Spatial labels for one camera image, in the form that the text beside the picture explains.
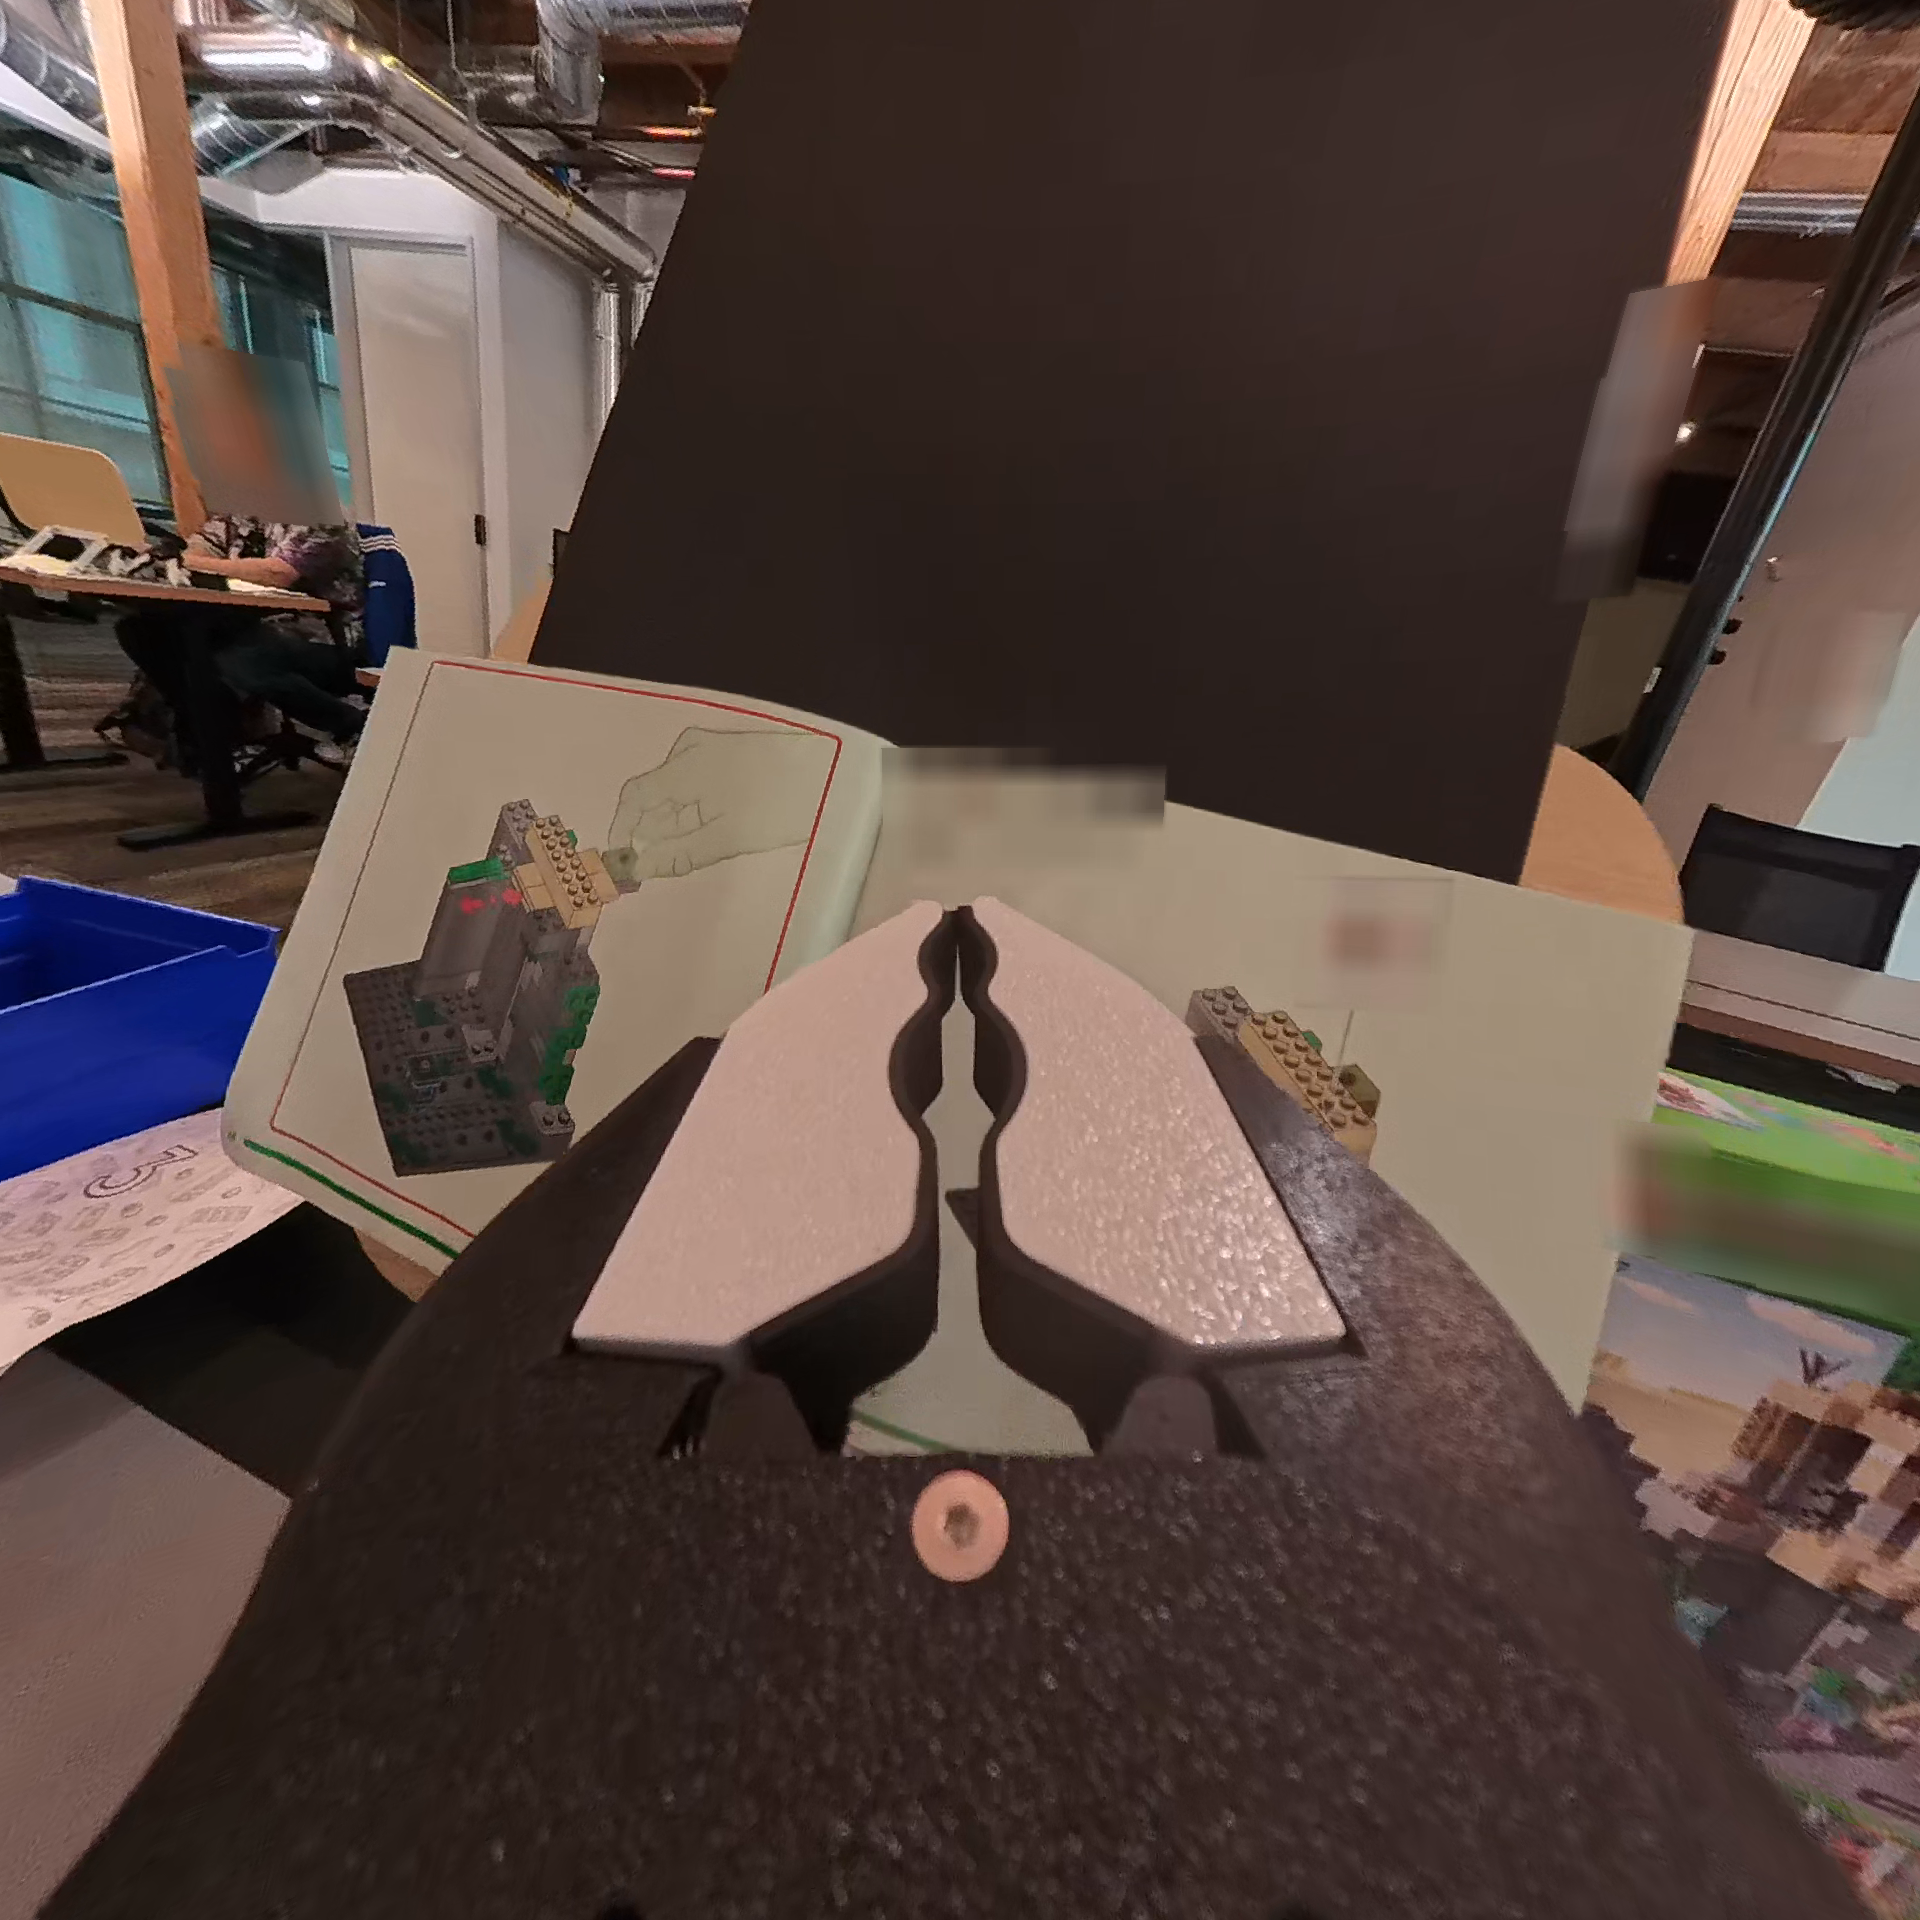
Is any blue storage bin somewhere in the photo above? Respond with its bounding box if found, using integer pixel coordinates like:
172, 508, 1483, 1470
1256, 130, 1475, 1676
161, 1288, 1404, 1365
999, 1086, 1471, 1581
0, 878, 282, 1186

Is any wooden post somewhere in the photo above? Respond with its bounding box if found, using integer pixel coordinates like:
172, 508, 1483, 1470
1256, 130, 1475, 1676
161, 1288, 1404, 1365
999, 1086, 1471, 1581
82, 0, 232, 536

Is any black panel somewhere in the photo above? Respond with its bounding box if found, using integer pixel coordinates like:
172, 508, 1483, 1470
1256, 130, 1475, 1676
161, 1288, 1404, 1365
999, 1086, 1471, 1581
533, 0, 1740, 888

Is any white printed paper bag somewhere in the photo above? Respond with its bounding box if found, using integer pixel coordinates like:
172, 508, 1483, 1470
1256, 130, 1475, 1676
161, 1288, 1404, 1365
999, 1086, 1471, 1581
0, 1110, 301, 1370

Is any black office chair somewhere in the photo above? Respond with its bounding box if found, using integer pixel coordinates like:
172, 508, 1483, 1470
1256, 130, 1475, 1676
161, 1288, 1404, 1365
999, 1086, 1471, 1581
1680, 802, 1920, 969

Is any tan chair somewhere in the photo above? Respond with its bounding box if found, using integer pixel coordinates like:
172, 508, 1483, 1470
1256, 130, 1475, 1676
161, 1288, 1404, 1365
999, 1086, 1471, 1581
0, 435, 153, 549

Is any open instruction booklet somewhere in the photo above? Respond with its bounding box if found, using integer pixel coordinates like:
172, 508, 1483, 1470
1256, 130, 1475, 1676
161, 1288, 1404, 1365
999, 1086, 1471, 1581
223, 646, 1697, 1460

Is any wooden table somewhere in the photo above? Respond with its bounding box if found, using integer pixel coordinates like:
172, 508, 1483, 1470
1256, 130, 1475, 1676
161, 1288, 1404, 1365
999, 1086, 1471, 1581
0, 555, 332, 842

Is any white and wooden book stand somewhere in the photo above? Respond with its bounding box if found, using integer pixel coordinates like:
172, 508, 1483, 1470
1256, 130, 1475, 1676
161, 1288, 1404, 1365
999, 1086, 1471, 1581
360, 576, 1685, 1308

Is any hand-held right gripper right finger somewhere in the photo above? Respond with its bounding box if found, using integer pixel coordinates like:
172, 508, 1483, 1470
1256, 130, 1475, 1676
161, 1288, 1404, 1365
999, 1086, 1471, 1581
964, 896, 1348, 1457

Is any black pole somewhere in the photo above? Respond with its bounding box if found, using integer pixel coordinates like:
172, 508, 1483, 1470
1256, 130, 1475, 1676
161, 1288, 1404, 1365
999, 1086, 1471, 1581
1620, 134, 1920, 798

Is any green toy brick set box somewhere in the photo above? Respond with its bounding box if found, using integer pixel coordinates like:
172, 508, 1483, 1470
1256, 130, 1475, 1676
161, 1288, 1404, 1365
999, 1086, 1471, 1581
1581, 1066, 1920, 1920

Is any silver ceiling duct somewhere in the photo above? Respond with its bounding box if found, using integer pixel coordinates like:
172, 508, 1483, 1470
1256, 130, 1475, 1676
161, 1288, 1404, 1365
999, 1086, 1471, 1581
181, 0, 707, 288

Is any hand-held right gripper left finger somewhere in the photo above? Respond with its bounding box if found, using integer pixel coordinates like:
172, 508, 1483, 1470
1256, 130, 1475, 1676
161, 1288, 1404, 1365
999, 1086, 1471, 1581
569, 901, 960, 1453

